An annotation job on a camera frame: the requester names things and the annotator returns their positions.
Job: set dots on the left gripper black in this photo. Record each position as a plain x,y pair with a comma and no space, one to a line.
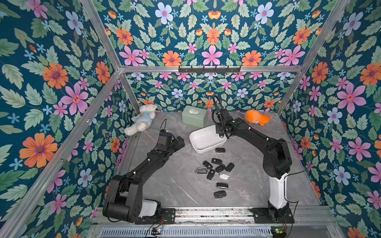
176,146

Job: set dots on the black car key top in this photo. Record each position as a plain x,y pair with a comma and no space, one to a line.
220,150

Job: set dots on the white storage box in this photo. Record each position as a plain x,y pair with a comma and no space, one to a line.
206,139

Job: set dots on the black VW car key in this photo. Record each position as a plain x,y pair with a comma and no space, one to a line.
210,174

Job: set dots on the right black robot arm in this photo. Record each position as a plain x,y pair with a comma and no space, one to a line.
277,162

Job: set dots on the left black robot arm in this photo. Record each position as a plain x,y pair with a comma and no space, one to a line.
124,200

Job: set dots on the green tissue box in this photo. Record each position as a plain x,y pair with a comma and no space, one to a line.
195,117

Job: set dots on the black car key middle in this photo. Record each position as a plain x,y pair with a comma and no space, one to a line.
216,161

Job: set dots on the black car key right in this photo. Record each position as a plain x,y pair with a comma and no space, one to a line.
230,167

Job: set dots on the white car key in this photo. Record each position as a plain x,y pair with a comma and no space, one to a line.
224,176

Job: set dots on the black car key lower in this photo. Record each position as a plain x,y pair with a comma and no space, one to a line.
222,185

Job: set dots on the black car key bottom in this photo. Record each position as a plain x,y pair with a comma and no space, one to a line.
220,194

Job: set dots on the orange plush toy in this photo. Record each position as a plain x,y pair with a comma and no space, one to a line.
255,117

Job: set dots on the white teddy bear plush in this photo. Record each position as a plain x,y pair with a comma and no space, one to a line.
143,120

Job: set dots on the white perforated vent strip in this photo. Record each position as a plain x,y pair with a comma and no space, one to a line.
188,232

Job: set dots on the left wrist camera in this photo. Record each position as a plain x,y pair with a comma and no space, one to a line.
165,138

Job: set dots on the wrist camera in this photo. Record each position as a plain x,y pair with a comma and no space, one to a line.
165,138
223,114

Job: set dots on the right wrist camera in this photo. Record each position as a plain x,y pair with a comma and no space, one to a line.
223,114

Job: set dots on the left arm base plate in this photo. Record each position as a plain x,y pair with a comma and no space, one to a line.
163,215

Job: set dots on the black hook rail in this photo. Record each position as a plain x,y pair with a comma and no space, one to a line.
209,69

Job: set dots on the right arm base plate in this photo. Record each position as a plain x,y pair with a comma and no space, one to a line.
268,216

